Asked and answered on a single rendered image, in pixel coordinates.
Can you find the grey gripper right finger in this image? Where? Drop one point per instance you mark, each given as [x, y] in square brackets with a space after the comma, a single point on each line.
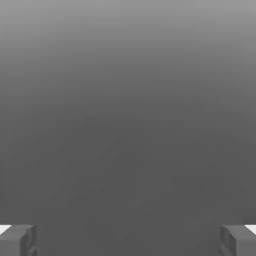
[242, 242]

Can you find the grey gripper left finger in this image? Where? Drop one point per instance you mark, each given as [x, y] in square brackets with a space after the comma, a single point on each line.
[14, 242]

